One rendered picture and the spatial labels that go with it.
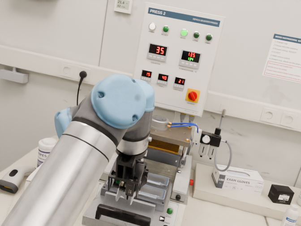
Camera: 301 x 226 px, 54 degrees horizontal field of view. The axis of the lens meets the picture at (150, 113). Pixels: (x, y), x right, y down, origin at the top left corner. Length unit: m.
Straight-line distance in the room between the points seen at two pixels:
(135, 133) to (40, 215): 0.28
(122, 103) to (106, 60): 1.30
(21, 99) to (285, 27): 1.51
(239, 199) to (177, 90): 0.59
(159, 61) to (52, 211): 0.97
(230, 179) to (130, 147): 0.96
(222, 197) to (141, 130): 0.94
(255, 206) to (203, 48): 0.76
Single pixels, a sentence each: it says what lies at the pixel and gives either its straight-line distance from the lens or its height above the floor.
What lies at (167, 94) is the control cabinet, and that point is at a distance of 1.28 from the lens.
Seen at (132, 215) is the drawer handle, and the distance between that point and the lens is 0.84.
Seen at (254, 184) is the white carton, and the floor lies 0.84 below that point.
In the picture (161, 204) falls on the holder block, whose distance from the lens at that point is 0.93.
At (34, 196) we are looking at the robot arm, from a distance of 0.39.
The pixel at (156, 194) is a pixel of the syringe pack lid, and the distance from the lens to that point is 0.95.
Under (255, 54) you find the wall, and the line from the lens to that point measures 1.62.
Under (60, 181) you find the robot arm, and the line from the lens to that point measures 0.38.
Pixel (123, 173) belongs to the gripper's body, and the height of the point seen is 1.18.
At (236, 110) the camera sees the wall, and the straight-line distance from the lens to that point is 1.61.
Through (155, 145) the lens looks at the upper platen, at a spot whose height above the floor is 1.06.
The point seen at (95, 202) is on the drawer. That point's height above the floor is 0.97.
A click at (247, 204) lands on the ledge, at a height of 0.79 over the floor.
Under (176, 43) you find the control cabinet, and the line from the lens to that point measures 1.25.
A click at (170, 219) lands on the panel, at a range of 1.10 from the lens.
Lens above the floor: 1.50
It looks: 17 degrees down
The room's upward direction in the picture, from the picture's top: 11 degrees clockwise
